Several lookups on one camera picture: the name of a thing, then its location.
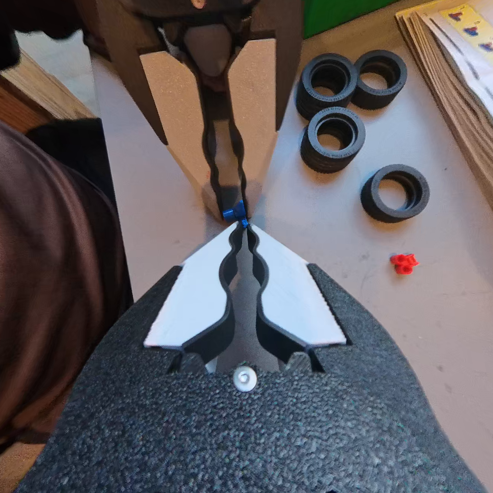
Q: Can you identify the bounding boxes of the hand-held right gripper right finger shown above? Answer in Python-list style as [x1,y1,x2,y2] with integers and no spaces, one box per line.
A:
[246,223,347,363]

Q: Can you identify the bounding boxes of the red toy connector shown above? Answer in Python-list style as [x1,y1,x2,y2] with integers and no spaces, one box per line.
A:
[390,253,420,275]

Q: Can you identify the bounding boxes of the black toy tire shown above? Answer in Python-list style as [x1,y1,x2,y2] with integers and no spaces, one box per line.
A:
[351,49,408,110]
[360,164,431,224]
[296,53,359,121]
[300,107,366,174]

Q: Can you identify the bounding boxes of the open instruction booklet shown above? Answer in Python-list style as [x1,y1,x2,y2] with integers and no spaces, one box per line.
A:
[396,0,493,212]

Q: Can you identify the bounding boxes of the green plastic bin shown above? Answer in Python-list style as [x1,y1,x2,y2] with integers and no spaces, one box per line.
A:
[302,0,397,40]

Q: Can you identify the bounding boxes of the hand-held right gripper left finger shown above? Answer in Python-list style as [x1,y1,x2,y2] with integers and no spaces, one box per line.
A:
[144,222,244,361]

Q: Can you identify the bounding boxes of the light wooden box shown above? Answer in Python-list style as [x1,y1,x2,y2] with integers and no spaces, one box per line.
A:
[0,50,96,135]

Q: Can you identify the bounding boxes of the person's left forearm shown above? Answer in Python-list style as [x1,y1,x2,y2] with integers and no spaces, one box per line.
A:
[0,0,91,41]

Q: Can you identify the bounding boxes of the person's left hand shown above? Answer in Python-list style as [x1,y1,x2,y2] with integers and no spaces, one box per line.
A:
[184,24,234,93]

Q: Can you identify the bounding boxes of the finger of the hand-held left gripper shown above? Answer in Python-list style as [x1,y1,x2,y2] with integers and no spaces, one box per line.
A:
[139,50,225,222]
[226,37,278,219]

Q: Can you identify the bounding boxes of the grey desk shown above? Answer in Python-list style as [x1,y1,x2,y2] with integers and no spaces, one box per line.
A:
[90,0,493,493]

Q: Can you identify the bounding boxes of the person's black trousers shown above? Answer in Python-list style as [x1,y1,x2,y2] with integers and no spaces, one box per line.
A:
[26,117,119,216]

